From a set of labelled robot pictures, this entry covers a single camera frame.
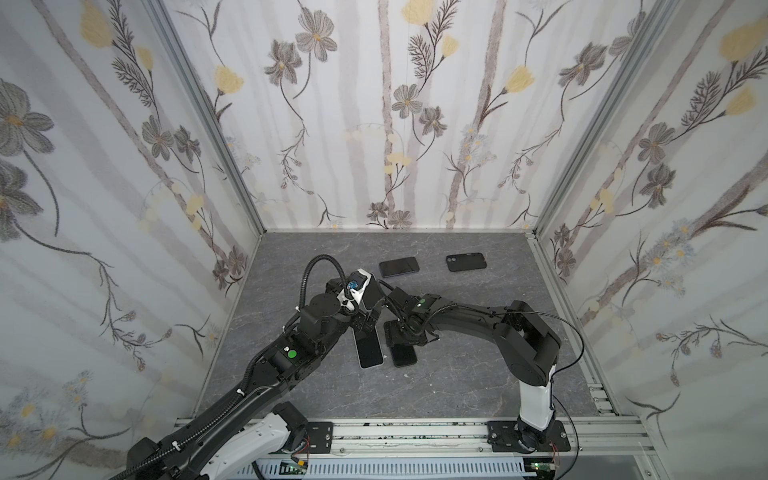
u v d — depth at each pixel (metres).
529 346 0.49
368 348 0.88
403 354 0.85
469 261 1.12
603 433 1.49
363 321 0.64
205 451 0.42
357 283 0.58
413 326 0.69
